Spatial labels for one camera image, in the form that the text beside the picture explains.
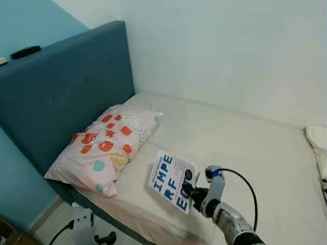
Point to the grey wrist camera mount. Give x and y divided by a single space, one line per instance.
82 227
215 186

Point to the pink orange-spotted pillow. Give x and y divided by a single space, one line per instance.
102 148

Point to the cream cartoon print blanket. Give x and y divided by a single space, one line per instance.
318 143

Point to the white book blue letters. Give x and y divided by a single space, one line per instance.
168 178

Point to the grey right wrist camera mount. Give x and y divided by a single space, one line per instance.
215 186

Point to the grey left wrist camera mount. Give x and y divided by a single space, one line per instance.
82 227

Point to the black remote control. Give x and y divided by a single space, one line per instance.
25 52

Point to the white remote control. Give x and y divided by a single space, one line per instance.
3 61

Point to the blue bed frame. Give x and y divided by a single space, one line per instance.
64 190

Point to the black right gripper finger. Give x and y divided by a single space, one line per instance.
189 190

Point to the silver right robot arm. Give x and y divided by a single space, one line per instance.
235 227

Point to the blue upholstered headboard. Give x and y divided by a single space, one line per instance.
61 87

